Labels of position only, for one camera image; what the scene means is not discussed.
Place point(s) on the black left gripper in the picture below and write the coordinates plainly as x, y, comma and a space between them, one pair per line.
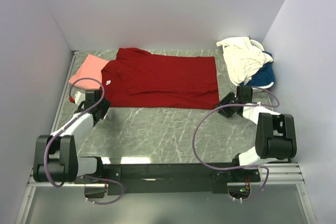
105, 104

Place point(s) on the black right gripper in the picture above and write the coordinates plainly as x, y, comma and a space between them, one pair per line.
231, 96

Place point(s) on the red t shirt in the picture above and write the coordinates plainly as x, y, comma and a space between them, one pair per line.
140, 79

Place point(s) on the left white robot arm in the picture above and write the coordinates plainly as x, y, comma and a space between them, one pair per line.
55, 159

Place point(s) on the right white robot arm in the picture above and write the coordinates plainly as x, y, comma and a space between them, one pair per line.
275, 138

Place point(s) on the blue t shirt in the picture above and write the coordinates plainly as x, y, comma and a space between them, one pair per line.
259, 76

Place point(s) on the folded pink t shirt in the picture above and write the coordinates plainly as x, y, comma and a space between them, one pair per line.
91, 68

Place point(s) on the white t shirt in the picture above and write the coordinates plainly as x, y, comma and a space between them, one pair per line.
242, 59

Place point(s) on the white laundry basket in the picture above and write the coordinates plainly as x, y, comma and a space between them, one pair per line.
255, 89

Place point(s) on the black base beam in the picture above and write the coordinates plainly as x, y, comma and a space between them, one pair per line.
171, 178

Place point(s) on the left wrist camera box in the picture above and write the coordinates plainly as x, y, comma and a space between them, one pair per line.
77, 98

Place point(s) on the aluminium rail frame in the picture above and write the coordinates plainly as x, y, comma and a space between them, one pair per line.
159, 154

